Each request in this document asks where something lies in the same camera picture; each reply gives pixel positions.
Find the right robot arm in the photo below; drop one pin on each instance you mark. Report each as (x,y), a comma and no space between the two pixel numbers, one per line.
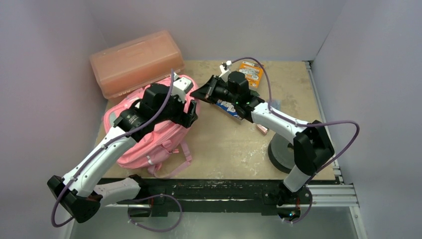
(312,147)

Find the orange translucent plastic box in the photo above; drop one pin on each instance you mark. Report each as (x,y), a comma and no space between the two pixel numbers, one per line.
(124,68)

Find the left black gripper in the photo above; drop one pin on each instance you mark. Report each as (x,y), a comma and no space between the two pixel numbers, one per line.
(183,118)

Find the blue comic book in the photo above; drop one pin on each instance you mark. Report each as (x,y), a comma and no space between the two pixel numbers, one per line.
(228,109)

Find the dark grey tape roll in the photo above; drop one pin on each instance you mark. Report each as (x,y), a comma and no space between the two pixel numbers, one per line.
(281,153)

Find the pink student backpack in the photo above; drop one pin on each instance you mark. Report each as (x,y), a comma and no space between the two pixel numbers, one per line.
(156,146)

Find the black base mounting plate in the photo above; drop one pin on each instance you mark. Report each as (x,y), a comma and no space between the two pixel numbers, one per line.
(158,197)

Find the orange comic book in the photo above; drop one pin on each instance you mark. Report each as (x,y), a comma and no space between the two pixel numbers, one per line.
(253,73)

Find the pink white stapler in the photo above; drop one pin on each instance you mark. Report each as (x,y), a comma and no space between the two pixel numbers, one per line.
(262,129)

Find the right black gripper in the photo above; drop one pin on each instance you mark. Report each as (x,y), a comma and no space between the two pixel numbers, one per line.
(213,91)

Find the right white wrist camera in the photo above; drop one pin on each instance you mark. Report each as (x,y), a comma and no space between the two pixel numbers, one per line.
(225,69)

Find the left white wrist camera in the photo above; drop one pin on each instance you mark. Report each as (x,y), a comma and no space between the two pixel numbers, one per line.
(181,86)

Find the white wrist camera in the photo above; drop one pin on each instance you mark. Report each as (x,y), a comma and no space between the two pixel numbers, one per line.
(181,86)
(225,69)

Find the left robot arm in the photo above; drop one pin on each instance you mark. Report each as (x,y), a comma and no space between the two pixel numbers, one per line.
(78,193)

